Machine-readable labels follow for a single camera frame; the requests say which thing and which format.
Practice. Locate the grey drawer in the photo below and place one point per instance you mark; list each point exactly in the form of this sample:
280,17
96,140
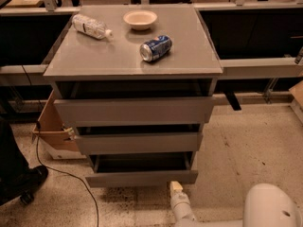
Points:
139,143
141,169
135,111

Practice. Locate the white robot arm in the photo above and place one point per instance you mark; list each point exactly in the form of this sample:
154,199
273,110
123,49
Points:
266,205

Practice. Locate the brown cardboard box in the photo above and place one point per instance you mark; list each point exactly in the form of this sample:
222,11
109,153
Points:
58,140

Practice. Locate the dark trouser leg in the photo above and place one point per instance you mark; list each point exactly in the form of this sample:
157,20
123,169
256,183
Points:
13,164

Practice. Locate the white paper bowl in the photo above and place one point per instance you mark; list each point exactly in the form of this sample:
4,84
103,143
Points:
140,19

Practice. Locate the grey top drawer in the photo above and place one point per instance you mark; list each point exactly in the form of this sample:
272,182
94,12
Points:
135,111

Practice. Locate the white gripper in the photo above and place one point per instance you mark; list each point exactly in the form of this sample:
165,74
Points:
182,200

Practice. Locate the grey bottom drawer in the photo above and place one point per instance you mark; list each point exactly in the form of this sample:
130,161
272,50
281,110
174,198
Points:
141,169

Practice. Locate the grey metal rail frame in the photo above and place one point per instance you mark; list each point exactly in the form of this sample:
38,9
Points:
252,65

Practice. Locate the grey middle drawer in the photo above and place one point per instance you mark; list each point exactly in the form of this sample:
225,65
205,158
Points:
139,143

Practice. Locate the blue soda can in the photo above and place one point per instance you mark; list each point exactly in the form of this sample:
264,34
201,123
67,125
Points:
156,48

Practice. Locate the grey drawer cabinet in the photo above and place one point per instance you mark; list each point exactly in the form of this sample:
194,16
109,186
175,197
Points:
85,68

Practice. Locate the black shoe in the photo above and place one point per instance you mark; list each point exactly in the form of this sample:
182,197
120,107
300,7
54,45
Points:
24,186

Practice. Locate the clear plastic water bottle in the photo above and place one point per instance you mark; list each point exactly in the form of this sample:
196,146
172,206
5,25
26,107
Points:
91,27

